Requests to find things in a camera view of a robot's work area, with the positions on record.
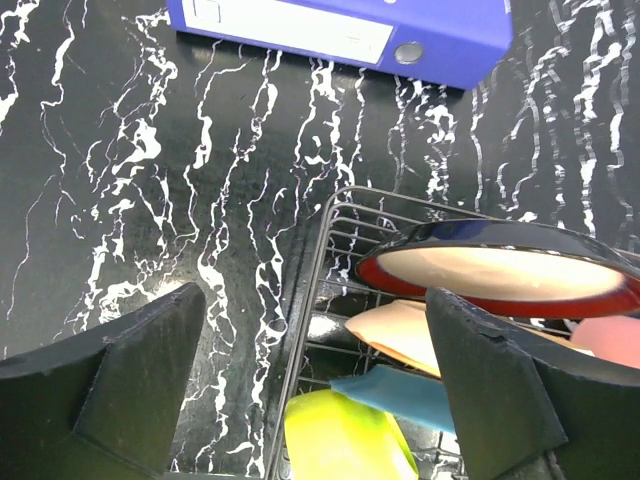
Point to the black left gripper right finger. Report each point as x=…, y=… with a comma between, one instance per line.
x=525, y=407

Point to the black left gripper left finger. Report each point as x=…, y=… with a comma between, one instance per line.
x=102, y=404

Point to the teal scalloped plate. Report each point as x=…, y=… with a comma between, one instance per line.
x=415, y=398

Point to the pink plastic cup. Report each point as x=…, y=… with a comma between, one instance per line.
x=612, y=338

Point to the beige painted plate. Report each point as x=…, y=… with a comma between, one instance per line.
x=399, y=330

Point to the yellow-green bowl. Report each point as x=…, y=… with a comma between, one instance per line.
x=329, y=436

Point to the red and black plate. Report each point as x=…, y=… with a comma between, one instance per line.
x=506, y=267

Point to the blue lever arch binder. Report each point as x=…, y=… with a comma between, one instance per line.
x=453, y=43

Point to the metal wire dish rack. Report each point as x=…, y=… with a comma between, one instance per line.
x=325, y=350

